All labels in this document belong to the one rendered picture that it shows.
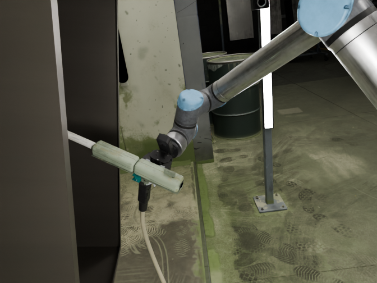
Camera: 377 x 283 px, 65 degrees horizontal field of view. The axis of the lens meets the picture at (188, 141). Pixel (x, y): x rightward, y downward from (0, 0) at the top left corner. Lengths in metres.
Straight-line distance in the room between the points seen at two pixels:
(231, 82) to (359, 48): 0.48
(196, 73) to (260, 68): 1.69
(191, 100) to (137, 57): 1.65
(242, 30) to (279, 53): 6.55
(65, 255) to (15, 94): 0.30
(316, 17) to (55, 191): 0.62
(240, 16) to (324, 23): 6.84
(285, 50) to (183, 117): 0.41
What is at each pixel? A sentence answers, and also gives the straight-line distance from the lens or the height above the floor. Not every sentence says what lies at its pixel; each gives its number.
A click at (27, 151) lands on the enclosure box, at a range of 0.52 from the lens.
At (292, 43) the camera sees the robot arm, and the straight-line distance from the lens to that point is 0.94.
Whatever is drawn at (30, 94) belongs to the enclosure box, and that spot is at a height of 1.24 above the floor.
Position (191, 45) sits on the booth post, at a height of 1.12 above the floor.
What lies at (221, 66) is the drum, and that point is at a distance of 3.19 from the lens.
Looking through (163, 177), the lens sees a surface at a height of 0.90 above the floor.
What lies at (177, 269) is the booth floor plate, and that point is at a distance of 1.80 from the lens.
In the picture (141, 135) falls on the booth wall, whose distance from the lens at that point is 2.82.
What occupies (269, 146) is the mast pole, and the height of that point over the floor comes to 0.47.
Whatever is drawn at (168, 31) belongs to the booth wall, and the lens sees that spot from 2.62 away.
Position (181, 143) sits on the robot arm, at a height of 0.91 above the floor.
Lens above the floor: 1.31
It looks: 22 degrees down
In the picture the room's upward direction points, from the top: 8 degrees counter-clockwise
